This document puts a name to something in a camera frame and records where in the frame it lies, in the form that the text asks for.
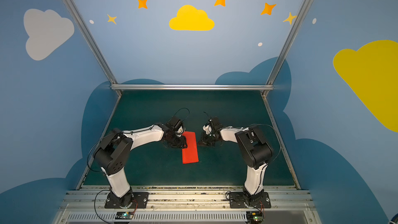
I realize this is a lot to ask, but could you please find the aluminium frame horizontal bar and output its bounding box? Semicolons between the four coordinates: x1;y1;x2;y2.
111;84;274;91

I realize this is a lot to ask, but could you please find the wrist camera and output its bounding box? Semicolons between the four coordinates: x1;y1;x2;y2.
166;116;185;135
203;117;223;135

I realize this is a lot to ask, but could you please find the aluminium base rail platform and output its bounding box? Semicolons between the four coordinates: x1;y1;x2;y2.
54;185;321;224

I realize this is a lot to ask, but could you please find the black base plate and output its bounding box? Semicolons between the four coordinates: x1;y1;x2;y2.
226;191;272;209
104;191;149;209

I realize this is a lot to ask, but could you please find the right aluminium frame post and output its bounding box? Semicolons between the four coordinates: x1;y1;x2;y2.
261;0;314;99

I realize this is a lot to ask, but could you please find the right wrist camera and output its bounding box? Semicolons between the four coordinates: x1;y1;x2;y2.
203;117;223;135

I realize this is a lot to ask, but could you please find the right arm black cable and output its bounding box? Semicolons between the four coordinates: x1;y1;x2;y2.
248;123;282;166

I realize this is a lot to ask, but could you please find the green circuit board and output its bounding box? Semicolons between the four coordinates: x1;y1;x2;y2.
115;212;135;220
246;212;264;224

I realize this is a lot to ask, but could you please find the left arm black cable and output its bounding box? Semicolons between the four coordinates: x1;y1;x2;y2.
172;107;190;123

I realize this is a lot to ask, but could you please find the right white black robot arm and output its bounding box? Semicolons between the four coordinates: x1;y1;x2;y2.
199;123;274;209

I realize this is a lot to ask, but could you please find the red square paper sheet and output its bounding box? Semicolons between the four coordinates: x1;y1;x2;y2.
182;131;199;164

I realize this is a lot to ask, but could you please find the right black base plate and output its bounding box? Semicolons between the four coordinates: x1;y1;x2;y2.
226;191;272;209

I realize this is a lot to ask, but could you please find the left green circuit board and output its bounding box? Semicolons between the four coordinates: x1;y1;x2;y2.
115;212;135;220

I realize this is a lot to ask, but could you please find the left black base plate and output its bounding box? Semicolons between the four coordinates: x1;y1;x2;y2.
104;191;149;209

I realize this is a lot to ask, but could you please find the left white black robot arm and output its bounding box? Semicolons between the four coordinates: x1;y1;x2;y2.
93;123;187;209

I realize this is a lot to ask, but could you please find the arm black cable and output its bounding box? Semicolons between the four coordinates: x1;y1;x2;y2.
248;123;282;166
172;107;190;123

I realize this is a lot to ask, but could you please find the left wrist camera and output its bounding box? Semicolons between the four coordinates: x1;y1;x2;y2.
166;116;185;135

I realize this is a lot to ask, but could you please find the aluminium frame post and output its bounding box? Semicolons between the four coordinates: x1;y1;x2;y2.
261;0;314;99
62;0;118;85

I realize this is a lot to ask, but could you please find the right green circuit board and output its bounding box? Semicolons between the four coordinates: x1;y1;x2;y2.
246;212;264;224

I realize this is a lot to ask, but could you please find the left aluminium frame post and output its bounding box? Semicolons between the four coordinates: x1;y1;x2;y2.
62;0;118;85

